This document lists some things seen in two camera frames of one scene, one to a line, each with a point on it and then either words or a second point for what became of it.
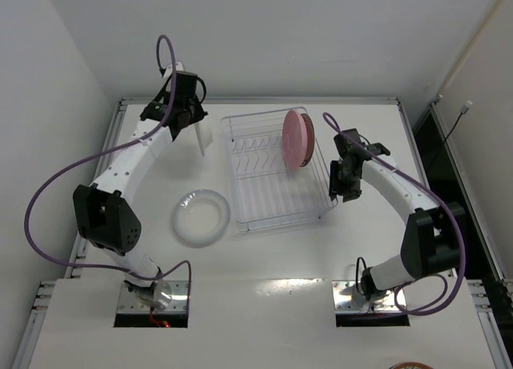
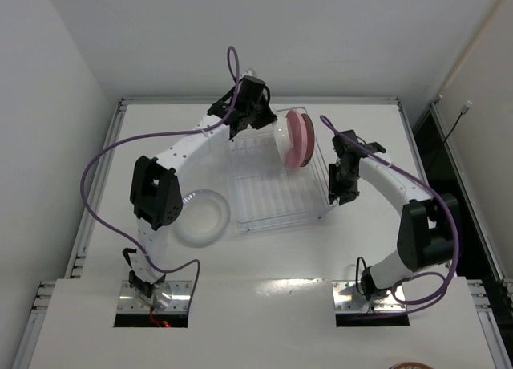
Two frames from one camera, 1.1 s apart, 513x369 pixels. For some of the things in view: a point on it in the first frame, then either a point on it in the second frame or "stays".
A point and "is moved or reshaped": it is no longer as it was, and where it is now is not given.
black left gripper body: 186,118 to 248,115
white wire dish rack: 268,193 stays
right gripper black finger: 334,179 stays
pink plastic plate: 294,139 stays
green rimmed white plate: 310,139 stays
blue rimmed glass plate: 203,137 is moved or reshaped
